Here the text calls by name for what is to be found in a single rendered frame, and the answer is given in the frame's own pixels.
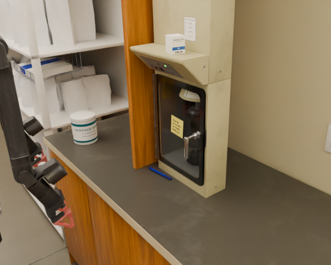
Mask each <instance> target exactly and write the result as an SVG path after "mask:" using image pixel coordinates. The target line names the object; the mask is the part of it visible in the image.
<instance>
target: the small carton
mask: <svg viewBox="0 0 331 265"><path fill-rule="evenodd" d="M165 49H166V53H169V54H171V55H175V54H183V53H185V35H182V34H168V35H165Z"/></svg>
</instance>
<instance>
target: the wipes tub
mask: <svg viewBox="0 0 331 265"><path fill-rule="evenodd" d="M70 121H71V128H72V132H73V139H74V143H76V144H78V145H89V144H92V143H94V142H96V141H97V139H98V135H97V125H96V116H95V113H94V112H93V111H89V110H82V111H77V112H75V113H73V114H71V115H70Z"/></svg>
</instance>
